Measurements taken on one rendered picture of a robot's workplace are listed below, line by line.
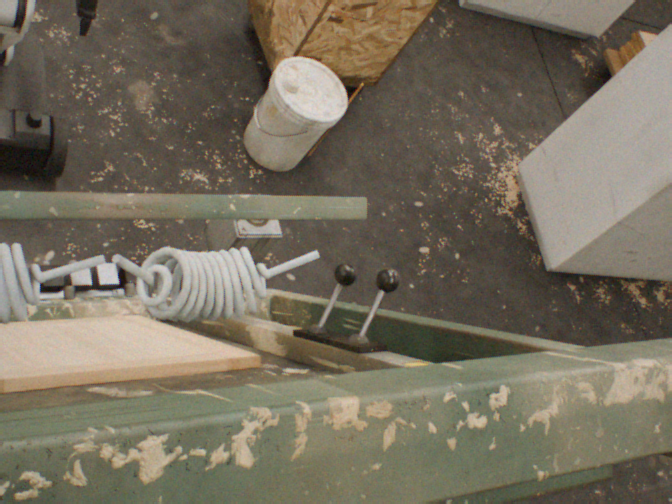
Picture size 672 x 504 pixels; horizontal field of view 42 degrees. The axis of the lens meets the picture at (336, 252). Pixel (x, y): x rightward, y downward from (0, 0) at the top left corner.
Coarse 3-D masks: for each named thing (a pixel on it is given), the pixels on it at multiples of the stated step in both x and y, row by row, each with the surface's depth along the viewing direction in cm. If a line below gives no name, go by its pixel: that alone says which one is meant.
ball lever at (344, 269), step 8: (344, 264) 142; (336, 272) 141; (344, 272) 141; (352, 272) 141; (336, 280) 142; (344, 280) 141; (352, 280) 141; (336, 288) 142; (336, 296) 141; (328, 304) 141; (328, 312) 141; (320, 320) 140; (312, 328) 140; (320, 328) 139
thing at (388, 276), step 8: (384, 272) 131; (392, 272) 131; (376, 280) 132; (384, 280) 131; (392, 280) 131; (384, 288) 131; (392, 288) 131; (376, 304) 131; (368, 320) 130; (368, 328) 131; (352, 336) 130; (360, 336) 129
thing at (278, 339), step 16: (192, 320) 178; (208, 320) 171; (224, 320) 165; (240, 320) 161; (256, 320) 161; (224, 336) 165; (240, 336) 159; (256, 336) 153; (272, 336) 148; (288, 336) 143; (272, 352) 148; (288, 352) 144; (304, 352) 139; (320, 352) 135; (336, 352) 131; (352, 352) 127; (384, 352) 127; (320, 368) 135; (336, 368) 131; (352, 368) 127; (368, 368) 124; (384, 368) 120
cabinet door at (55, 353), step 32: (64, 320) 174; (96, 320) 174; (128, 320) 175; (0, 352) 138; (32, 352) 138; (64, 352) 138; (96, 352) 139; (128, 352) 139; (160, 352) 139; (192, 352) 140; (224, 352) 138; (0, 384) 115; (32, 384) 118; (64, 384) 120
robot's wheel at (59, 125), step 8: (56, 120) 284; (64, 120) 286; (56, 128) 281; (64, 128) 283; (56, 136) 280; (64, 136) 282; (56, 144) 280; (64, 144) 281; (56, 152) 281; (64, 152) 282; (48, 160) 291; (56, 160) 282; (64, 160) 283; (48, 168) 284; (56, 168) 284; (56, 176) 289
